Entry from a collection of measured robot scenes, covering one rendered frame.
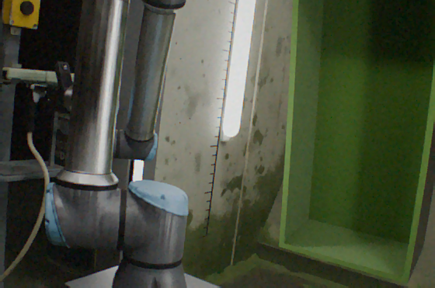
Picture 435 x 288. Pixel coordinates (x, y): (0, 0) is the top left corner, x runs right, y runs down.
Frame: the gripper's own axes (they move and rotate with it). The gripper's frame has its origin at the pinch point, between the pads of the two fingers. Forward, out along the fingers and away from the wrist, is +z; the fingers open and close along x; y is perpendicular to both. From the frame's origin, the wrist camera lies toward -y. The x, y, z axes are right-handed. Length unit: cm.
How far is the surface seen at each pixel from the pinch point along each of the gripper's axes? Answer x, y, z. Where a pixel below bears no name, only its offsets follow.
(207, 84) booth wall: 96, -7, -3
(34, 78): -2.1, -2.6, -0.3
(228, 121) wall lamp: 112, 11, -8
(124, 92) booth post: 46.5, 0.8, 3.7
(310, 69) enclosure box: 104, -19, -53
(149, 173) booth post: 61, 35, -3
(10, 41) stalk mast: -1.8, -14.3, 17.6
